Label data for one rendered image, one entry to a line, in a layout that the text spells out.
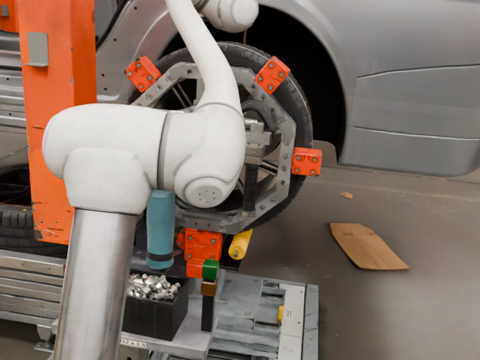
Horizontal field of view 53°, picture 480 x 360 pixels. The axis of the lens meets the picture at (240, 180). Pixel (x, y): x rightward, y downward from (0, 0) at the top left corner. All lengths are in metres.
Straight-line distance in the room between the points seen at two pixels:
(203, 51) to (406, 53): 1.01
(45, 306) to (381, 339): 1.38
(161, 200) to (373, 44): 0.93
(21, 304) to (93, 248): 1.25
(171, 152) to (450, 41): 1.33
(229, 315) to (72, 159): 1.18
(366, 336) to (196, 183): 1.62
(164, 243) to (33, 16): 0.76
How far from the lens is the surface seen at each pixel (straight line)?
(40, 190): 1.64
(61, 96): 1.52
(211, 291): 1.29
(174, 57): 1.59
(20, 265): 1.92
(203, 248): 1.64
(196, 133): 0.76
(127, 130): 0.76
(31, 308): 1.99
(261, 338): 1.88
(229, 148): 0.76
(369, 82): 1.85
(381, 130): 1.89
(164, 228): 1.52
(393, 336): 2.30
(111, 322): 0.80
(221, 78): 0.95
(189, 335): 1.37
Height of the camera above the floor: 1.28
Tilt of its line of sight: 19 degrees down
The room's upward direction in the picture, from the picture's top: 4 degrees clockwise
